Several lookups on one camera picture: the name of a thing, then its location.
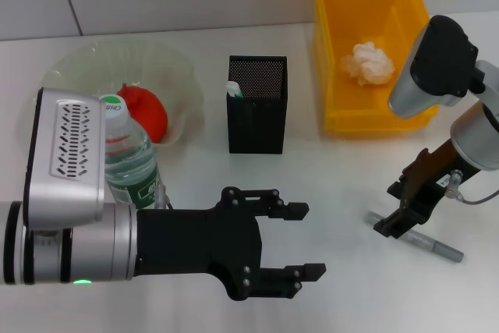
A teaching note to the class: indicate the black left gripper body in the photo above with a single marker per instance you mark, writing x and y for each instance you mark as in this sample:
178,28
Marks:
195,243

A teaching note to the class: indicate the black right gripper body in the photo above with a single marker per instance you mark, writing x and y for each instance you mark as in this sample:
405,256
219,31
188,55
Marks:
440,177

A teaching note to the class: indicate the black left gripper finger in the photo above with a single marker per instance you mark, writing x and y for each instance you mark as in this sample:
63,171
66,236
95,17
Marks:
296,211
313,271

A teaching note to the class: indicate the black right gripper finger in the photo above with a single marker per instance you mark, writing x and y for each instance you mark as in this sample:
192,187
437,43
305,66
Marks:
405,220
398,190

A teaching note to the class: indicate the grey marker pen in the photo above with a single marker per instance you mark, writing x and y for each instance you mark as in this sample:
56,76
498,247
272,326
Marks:
444,249

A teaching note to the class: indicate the clear green-label water bottle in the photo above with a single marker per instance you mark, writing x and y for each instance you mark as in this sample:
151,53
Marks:
132,161

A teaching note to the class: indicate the white paper ball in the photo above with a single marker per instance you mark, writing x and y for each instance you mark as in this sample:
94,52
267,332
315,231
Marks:
370,64

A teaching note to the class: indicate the mint green utility knife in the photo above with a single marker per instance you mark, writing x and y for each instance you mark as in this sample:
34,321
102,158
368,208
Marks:
234,89

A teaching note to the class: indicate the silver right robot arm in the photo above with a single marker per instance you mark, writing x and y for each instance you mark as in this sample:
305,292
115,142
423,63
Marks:
440,60

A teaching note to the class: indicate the black mesh pen holder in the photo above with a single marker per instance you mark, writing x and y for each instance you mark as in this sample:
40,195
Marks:
255,130

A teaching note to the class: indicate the clear wavy glass fruit plate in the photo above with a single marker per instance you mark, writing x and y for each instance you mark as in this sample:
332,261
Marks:
156,64

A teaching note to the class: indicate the yellow plastic bin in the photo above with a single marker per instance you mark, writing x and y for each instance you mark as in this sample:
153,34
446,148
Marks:
351,5

